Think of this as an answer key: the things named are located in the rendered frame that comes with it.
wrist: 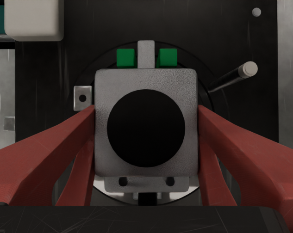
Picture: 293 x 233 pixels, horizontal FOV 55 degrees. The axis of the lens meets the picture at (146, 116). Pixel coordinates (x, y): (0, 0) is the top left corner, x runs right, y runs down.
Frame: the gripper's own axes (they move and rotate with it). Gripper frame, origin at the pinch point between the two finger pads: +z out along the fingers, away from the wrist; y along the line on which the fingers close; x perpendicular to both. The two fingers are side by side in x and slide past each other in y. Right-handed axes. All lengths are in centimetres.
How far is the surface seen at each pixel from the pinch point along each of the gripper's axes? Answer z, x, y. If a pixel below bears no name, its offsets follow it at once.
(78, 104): 8.5, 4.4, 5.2
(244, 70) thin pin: 3.9, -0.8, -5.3
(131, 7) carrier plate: 16.7, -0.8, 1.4
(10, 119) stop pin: 11.0, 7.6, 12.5
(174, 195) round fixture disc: 5.3, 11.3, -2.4
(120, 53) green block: 7.6, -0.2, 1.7
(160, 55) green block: 7.5, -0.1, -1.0
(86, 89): 9.2, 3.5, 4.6
